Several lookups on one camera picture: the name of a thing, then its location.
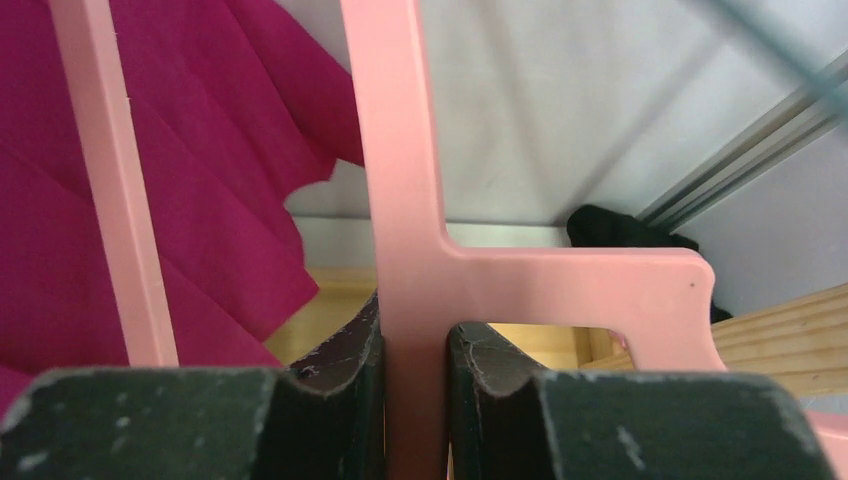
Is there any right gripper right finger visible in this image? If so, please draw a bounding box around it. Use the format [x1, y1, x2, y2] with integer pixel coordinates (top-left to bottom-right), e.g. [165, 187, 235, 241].
[448, 323, 836, 479]

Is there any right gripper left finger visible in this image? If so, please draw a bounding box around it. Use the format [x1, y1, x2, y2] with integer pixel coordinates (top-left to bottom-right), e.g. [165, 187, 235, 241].
[1, 298, 385, 479]

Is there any pink plastic hanger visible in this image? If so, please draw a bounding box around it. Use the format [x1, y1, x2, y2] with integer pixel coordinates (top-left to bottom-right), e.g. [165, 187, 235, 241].
[47, 0, 848, 480]

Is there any blue-grey plastic hanger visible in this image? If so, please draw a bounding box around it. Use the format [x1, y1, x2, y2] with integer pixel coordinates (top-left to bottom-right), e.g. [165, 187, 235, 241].
[684, 1, 847, 122]

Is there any magenta skirt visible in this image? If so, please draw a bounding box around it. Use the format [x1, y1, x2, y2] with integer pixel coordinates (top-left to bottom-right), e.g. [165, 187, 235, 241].
[1, 1, 363, 406]

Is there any black floral garment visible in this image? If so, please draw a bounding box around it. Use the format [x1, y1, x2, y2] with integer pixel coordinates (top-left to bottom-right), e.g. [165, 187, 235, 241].
[566, 203, 733, 326]

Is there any wooden clothes rack frame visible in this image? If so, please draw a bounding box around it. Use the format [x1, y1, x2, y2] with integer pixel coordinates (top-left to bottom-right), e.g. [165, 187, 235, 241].
[265, 268, 847, 397]

